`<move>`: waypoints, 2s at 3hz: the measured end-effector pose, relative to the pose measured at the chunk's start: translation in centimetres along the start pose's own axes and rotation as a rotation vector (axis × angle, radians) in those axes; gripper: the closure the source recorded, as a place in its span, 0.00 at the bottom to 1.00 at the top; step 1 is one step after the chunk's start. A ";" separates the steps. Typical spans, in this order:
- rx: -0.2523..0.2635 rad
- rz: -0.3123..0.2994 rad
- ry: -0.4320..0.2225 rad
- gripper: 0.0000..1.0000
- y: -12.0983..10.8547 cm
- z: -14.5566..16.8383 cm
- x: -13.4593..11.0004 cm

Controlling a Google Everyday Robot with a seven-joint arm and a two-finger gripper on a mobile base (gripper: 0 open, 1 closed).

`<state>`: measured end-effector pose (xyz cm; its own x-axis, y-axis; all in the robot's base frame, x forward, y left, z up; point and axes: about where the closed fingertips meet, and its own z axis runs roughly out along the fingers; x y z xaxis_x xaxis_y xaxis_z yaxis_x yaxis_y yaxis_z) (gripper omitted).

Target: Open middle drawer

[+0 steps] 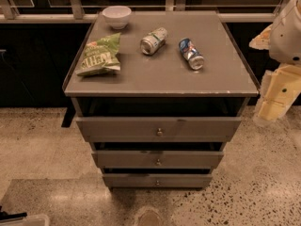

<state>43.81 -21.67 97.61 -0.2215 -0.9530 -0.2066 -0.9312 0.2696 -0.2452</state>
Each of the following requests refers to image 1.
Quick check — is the grey bottom drawer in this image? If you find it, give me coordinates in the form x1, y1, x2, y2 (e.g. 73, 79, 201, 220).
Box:
103, 173, 212, 188

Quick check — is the grey three-drawer cabinet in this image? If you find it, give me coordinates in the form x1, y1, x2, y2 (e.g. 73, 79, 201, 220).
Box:
64, 11, 259, 175

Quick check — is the white ceramic bowl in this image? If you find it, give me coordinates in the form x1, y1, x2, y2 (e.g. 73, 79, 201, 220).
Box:
103, 6, 132, 29

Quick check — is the blue pepsi can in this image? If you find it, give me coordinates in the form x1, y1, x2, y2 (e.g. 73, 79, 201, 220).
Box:
179, 38, 204, 71

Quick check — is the black object at bottom left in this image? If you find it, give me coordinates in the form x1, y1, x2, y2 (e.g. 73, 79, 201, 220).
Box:
0, 206, 27, 221

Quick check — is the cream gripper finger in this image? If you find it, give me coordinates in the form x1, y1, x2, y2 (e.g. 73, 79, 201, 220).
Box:
249, 25, 272, 50

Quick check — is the silver green soda can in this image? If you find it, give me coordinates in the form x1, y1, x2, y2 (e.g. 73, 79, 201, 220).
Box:
140, 27, 167, 56

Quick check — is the grey drawer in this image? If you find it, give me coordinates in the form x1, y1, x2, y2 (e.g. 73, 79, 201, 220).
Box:
92, 151, 224, 169
103, 173, 212, 188
76, 117, 241, 142

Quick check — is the white plastic bin corner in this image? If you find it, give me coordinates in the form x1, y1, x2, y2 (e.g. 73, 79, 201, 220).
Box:
0, 214, 50, 226

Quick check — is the metal window railing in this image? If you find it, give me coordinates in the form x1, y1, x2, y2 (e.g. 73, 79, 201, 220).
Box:
0, 0, 290, 24

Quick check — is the green chip bag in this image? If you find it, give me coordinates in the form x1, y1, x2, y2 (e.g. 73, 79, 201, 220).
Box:
75, 33, 120, 76

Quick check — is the grey top drawer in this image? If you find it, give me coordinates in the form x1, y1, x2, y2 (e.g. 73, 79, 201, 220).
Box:
76, 117, 241, 142

